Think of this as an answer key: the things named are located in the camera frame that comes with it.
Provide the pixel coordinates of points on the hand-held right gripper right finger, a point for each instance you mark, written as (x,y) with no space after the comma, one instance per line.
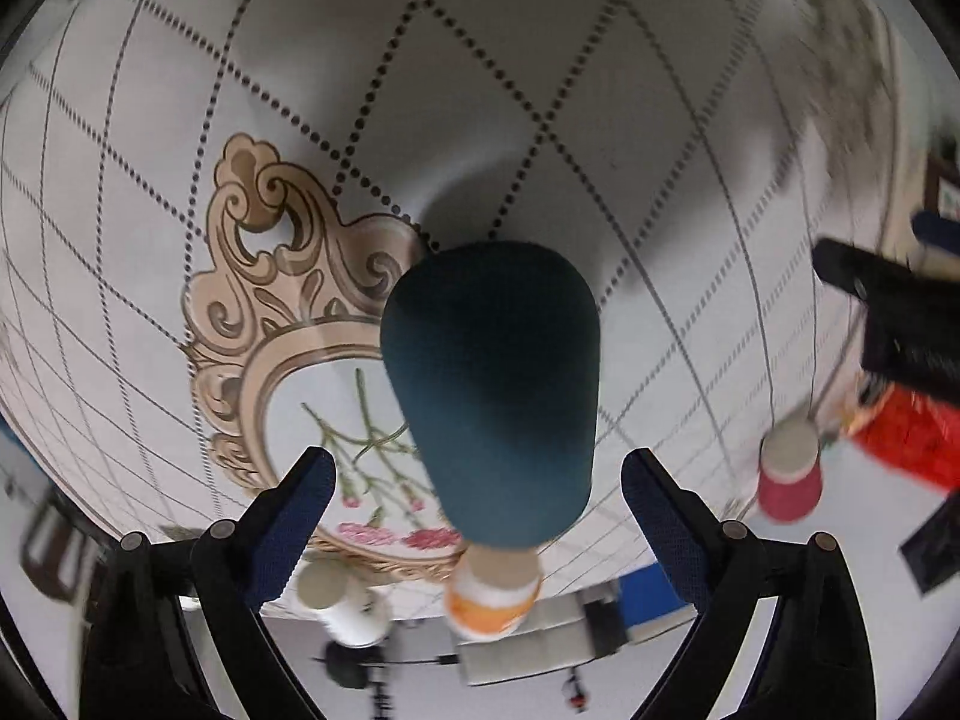
(664,521)

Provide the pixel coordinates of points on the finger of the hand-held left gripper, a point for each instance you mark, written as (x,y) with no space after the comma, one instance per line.
(855,270)

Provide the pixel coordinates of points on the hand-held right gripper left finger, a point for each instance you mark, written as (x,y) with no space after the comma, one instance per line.
(300,521)

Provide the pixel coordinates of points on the dark teal cup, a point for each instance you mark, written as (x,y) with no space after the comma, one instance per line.
(491,390)

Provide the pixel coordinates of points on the white cup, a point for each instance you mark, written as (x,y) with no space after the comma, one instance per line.
(349,611)

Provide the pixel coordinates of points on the red cup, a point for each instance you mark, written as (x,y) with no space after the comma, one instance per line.
(789,484)

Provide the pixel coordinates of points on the orange cup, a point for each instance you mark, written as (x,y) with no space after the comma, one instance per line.
(491,600)

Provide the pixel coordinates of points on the blue box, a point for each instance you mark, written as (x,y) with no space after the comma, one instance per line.
(656,604)

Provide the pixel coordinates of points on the red packet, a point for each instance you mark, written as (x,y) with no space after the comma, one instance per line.
(911,435)

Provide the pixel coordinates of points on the black tripod stand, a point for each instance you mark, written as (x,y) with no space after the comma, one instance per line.
(367,679)

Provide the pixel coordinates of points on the white box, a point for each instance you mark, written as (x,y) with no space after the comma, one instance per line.
(532,645)

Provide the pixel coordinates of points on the dark flat object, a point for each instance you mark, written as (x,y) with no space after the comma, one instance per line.
(934,547)

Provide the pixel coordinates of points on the dark blurred furniture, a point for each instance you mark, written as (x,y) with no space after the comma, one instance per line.
(56,547)

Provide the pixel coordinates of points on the white printed tablecloth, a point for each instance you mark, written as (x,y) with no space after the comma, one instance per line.
(525,90)

